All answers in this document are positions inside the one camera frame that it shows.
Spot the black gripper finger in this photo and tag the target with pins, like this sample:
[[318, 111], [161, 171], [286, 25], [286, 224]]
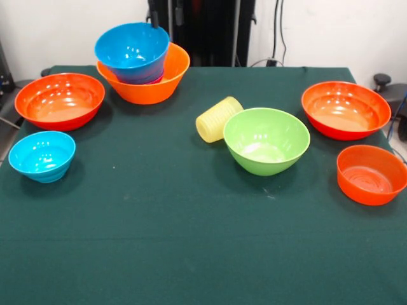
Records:
[[179, 12], [154, 14]]

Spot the large blue plastic bowl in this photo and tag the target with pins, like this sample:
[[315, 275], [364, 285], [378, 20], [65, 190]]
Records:
[[130, 47]]

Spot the small blue plastic bowl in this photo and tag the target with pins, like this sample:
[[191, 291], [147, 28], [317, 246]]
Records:
[[140, 76]]

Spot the small magenta plastic bowl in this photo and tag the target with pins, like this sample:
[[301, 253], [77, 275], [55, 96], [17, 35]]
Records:
[[159, 81]]

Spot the large orange plastic bowl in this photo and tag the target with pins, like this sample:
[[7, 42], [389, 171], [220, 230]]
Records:
[[143, 93]]

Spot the yellow plastic cup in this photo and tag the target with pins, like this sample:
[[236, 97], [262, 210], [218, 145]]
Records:
[[216, 120]]

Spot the green plastic bowl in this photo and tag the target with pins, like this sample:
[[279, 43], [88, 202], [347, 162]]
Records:
[[264, 139]]

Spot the large red plastic bowl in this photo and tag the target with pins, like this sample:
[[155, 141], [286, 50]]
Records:
[[346, 111], [60, 108]]

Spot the small cyan plastic bowl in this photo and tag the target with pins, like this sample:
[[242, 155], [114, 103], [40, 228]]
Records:
[[41, 159]]

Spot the dark green tablecloth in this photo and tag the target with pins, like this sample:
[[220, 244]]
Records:
[[203, 238]]

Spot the small orange-red plastic bowl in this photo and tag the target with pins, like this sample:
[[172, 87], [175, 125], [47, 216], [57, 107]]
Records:
[[369, 178]]

